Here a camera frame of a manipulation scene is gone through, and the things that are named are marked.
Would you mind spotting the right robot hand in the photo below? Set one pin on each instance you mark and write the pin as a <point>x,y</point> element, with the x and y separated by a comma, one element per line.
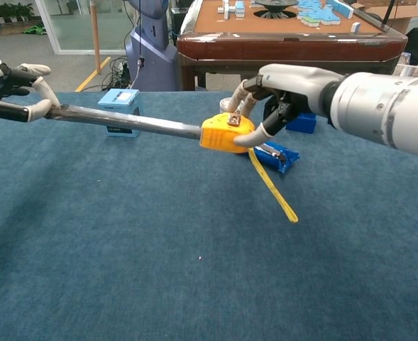
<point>301,89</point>

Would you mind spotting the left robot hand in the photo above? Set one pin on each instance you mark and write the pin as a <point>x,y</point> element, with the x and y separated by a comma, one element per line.
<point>3,89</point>

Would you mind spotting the yellow tape measure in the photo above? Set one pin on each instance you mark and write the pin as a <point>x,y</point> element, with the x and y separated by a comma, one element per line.
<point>219,136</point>

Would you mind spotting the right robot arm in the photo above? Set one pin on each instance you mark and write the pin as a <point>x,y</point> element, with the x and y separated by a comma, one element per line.
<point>382,110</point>

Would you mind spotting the blue toy brick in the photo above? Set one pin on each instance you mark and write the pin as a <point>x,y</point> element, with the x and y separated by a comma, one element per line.
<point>302,124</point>

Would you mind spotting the brown mahjong table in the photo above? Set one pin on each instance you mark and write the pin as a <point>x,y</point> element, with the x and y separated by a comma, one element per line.
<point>283,46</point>

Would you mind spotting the blue snack packet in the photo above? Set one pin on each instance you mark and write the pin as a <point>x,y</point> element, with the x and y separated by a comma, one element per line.
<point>279,156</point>

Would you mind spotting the blue white mahjong tile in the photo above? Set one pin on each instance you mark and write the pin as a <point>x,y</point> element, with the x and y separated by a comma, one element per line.
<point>355,27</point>

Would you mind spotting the light blue cardboard box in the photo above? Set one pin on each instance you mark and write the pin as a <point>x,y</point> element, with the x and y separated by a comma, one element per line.
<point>118,99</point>

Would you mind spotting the brown cardboard box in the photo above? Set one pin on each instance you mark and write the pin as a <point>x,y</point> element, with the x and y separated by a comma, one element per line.
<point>400,14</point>

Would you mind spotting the blue table cloth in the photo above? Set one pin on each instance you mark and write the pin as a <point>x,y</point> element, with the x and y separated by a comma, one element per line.
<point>194,248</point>

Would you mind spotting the orange wooden post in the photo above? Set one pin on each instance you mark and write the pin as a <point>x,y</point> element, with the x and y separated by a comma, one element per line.
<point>95,35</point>

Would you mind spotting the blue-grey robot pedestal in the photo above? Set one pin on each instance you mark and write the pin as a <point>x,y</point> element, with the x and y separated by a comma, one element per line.
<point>152,53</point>

